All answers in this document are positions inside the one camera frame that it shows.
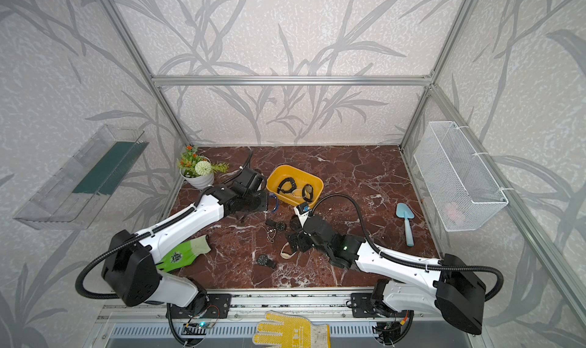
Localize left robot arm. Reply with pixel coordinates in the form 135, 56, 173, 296
102, 167, 266, 308

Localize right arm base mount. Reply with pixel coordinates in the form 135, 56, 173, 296
347, 293, 413, 318

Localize potted artificial plant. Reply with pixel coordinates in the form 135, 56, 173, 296
177, 145, 229, 190

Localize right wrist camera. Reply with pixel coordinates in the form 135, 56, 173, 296
295, 202, 311, 228

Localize yellow plastic storage box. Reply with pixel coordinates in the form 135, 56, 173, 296
266, 165, 324, 207

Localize light blue spatula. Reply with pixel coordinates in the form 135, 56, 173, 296
396, 203, 414, 247

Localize clear acrylic wall shelf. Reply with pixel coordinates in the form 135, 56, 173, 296
14, 125, 149, 231

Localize black analog watch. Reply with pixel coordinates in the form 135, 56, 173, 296
256, 254, 277, 269
265, 219, 287, 232

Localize black analog watch upper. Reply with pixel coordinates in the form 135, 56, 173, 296
265, 219, 287, 232

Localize yellow knitted glove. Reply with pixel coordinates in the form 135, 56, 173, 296
253, 311, 331, 348

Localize white wire mesh basket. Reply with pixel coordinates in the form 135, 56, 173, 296
414, 121, 509, 232

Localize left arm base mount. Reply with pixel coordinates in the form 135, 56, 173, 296
166, 293, 232, 320

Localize small beige strap watch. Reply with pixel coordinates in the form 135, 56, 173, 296
292, 189, 305, 199

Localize silver chain pocket watch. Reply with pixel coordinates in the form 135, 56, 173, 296
267, 229, 277, 244

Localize blue transparent watch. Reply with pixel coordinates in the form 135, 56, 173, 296
269, 193, 279, 213

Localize aluminium front rail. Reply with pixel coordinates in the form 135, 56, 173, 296
93, 289, 472, 324

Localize black chunky digital watch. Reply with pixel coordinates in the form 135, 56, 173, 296
277, 177, 298, 194

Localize right black corrugated cable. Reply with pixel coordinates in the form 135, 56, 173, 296
309, 193, 505, 302

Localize green work glove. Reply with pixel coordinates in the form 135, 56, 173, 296
156, 235, 212, 273

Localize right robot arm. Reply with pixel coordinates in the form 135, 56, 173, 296
289, 215, 486, 335

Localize black analog watch lower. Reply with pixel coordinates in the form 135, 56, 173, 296
256, 254, 277, 269

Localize aluminium cage frame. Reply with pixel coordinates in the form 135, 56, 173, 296
94, 0, 585, 325

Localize black sport watch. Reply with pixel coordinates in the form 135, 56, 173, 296
289, 215, 303, 233

